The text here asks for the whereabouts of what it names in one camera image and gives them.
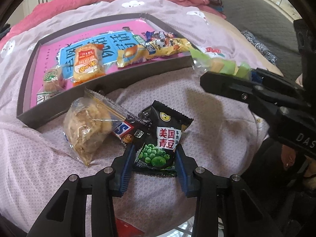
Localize yellow snack packet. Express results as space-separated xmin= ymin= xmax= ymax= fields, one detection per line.
xmin=117 ymin=38 xmax=198 ymax=68

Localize small green-labelled pastry packet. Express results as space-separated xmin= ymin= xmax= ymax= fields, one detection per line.
xmin=41 ymin=68 xmax=67 ymax=94

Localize person's right hand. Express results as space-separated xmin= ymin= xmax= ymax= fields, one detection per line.
xmin=281 ymin=146 xmax=316 ymax=190

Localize dark patterned pillow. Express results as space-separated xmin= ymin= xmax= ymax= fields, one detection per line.
xmin=241 ymin=30 xmax=278 ymax=66

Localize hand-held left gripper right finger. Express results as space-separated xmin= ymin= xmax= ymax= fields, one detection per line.
xmin=174 ymin=145 xmax=279 ymax=237

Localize pink book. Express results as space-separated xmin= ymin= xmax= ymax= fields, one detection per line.
xmin=30 ymin=21 xmax=183 ymax=109

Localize grey quilted headboard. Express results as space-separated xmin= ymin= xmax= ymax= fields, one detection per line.
xmin=188 ymin=0 xmax=304 ymax=67

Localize light green snack packet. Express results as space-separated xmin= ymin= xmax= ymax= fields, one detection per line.
xmin=191 ymin=49 xmax=252 ymax=79

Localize brown chocolate bar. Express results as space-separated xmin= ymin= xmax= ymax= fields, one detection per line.
xmin=112 ymin=106 xmax=153 ymax=149

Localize orange rice cracker packet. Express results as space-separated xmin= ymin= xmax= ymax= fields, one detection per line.
xmin=71 ymin=42 xmax=106 ymax=84

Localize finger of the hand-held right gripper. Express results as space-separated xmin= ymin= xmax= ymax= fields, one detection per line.
xmin=250 ymin=67 xmax=306 ymax=101
xmin=200 ymin=71 xmax=297 ymax=127

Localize shallow grey cardboard box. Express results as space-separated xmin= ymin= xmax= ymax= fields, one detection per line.
xmin=16 ymin=12 xmax=198 ymax=130

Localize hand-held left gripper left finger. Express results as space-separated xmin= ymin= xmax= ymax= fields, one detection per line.
xmin=26 ymin=144 xmax=137 ymax=237

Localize blue cookie packet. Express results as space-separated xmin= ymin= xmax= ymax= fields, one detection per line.
xmin=144 ymin=30 xmax=179 ymax=45

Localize beige mattress sheet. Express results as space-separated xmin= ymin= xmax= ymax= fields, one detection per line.
xmin=205 ymin=11 xmax=284 ymax=77

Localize black green pea packet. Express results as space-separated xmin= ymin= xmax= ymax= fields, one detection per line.
xmin=133 ymin=100 xmax=194 ymax=178

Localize pink quilt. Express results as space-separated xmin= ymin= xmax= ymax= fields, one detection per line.
xmin=0 ymin=0 xmax=210 ymax=45

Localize colourful striped clothing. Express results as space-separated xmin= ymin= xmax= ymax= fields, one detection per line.
xmin=199 ymin=0 xmax=226 ymax=14

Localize large clear pastry packet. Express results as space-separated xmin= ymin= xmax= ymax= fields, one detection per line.
xmin=63 ymin=88 xmax=127 ymax=167

